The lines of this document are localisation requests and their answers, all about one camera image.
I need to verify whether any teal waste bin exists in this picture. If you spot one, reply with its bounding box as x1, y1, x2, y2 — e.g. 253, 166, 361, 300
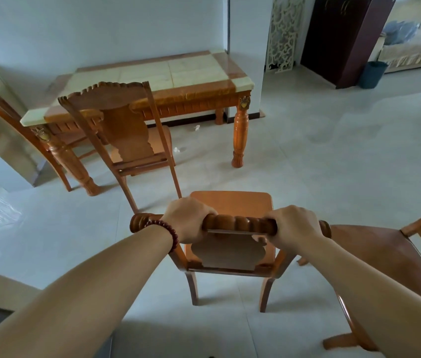
358, 61, 389, 90

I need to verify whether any blue plastic bag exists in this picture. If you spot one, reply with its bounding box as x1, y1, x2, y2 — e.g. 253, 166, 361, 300
383, 20, 419, 46

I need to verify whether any person's right forearm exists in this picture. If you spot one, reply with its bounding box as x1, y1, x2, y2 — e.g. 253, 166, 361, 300
297, 235, 421, 358

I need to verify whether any person's right hand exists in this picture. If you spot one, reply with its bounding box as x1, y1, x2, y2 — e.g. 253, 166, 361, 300
253, 205, 325, 256

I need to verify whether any wooden chair with curved back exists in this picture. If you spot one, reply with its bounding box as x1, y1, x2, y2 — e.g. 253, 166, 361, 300
0, 74, 97, 193

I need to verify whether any sofa with beige fringed cover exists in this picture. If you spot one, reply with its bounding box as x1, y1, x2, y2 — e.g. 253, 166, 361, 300
378, 23, 421, 74

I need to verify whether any white lattice screen panel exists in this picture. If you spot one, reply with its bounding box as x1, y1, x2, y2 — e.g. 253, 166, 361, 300
265, 0, 306, 74

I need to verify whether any person's left hand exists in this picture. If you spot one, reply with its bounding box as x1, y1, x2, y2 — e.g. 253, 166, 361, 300
160, 197, 219, 245

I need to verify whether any person's left forearm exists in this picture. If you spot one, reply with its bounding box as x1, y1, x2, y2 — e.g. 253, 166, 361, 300
0, 224, 174, 358

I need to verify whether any wooden chair with dark seat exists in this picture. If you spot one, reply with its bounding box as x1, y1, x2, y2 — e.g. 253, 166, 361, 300
296, 200, 421, 352

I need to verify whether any wooden chair with scalloped back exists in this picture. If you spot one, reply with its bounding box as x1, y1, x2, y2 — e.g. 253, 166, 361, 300
58, 81, 183, 214

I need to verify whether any dark red bead bracelet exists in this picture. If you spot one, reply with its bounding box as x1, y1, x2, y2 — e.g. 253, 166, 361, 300
144, 219, 180, 254

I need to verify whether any wooden chair with carved rail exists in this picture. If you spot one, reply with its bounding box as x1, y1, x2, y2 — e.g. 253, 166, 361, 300
129, 191, 333, 313

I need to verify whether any marble top wooden dining table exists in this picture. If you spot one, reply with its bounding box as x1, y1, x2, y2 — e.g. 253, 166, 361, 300
20, 49, 255, 197

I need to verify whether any dark brown wooden cabinet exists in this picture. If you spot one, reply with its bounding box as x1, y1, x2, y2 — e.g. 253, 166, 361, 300
300, 0, 398, 90

